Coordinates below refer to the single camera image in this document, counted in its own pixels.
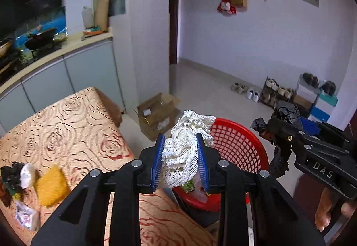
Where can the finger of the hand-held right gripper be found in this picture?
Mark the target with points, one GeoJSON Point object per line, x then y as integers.
{"type": "Point", "coordinates": [284, 134]}
{"type": "Point", "coordinates": [309, 126]}

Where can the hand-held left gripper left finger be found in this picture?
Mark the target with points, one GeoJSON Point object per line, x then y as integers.
{"type": "Point", "coordinates": [157, 162]}

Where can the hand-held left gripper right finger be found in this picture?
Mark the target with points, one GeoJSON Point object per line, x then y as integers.
{"type": "Point", "coordinates": [203, 162]}

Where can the black plastic bag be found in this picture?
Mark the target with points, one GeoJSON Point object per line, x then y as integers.
{"type": "Point", "coordinates": [287, 112]}

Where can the white mesh cloth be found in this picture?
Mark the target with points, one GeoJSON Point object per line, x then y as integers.
{"type": "Point", "coordinates": [181, 151]}

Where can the red plastic basket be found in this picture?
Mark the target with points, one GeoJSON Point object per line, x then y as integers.
{"type": "Point", "coordinates": [237, 140]}

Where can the white purple packet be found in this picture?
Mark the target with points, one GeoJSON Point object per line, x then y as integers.
{"type": "Point", "coordinates": [28, 216]}

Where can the brown paper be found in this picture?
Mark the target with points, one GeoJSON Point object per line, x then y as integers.
{"type": "Point", "coordinates": [4, 195]}

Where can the person's right hand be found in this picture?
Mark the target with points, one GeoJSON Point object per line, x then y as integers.
{"type": "Point", "coordinates": [325, 207]}

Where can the stack of shoe boxes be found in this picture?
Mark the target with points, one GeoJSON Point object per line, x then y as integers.
{"type": "Point", "coordinates": [309, 95]}

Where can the black shoe rack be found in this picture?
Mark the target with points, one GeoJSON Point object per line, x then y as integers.
{"type": "Point", "coordinates": [274, 94]}

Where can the dark brown shoe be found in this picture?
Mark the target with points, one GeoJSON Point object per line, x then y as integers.
{"type": "Point", "coordinates": [310, 80]}
{"type": "Point", "coordinates": [328, 87]}

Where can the white shoe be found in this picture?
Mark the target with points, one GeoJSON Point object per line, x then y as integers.
{"type": "Point", "coordinates": [250, 94]}
{"type": "Point", "coordinates": [256, 96]}

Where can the open cardboard box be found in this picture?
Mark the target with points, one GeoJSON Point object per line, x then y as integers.
{"type": "Point", "coordinates": [156, 112]}

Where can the beige shoe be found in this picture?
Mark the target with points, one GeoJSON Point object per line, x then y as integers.
{"type": "Point", "coordinates": [242, 89]}
{"type": "Point", "coordinates": [235, 87]}

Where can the rose print tablecloth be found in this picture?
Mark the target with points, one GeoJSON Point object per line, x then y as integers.
{"type": "Point", "coordinates": [83, 129]}

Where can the kitchen counter cabinet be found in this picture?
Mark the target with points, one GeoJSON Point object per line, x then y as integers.
{"type": "Point", "coordinates": [89, 67]}

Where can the red festive decoration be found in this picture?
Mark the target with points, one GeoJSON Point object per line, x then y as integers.
{"type": "Point", "coordinates": [224, 6]}

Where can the orange kitchen item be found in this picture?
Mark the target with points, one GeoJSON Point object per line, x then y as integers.
{"type": "Point", "coordinates": [92, 32]}

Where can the dark brown door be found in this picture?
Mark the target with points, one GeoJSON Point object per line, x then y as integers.
{"type": "Point", "coordinates": [174, 11]}

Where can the black gas stove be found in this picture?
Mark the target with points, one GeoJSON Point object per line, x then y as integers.
{"type": "Point", "coordinates": [41, 52]}

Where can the translucent plastic jug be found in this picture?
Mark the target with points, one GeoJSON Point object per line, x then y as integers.
{"type": "Point", "coordinates": [87, 17]}

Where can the wooden cutting board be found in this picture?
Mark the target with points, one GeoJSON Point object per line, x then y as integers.
{"type": "Point", "coordinates": [102, 6]}

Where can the black wok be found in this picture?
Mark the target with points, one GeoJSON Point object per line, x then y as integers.
{"type": "Point", "coordinates": [40, 38]}

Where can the blue picture tile backsplash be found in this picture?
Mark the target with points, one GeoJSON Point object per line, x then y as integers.
{"type": "Point", "coordinates": [53, 18]}

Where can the black induction cooker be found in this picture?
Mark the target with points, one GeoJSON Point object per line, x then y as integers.
{"type": "Point", "coordinates": [8, 64]}

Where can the beige pan with lid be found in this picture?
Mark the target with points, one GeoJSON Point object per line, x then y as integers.
{"type": "Point", "coordinates": [5, 48]}

